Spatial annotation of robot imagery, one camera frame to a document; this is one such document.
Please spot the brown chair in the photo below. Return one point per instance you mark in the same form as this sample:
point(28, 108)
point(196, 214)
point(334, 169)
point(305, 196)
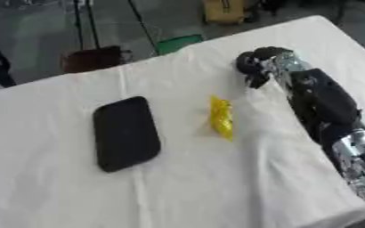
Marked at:
point(93, 58)

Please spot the yellow crinkled packet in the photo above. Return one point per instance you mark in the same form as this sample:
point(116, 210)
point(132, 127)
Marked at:
point(222, 117)

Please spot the yellow bag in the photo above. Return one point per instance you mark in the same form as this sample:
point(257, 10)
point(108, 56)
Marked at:
point(223, 10)

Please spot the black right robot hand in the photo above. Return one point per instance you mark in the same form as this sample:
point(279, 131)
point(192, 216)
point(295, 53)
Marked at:
point(249, 63)

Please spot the silver and black right robot arm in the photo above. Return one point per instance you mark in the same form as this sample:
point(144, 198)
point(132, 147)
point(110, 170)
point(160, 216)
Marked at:
point(323, 101)

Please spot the black tripod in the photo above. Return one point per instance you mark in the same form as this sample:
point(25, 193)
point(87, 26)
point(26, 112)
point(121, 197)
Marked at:
point(87, 20)

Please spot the black rounded flat tray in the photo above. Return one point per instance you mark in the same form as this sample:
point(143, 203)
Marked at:
point(125, 133)

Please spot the green chair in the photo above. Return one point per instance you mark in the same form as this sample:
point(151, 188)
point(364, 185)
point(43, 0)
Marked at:
point(178, 43)

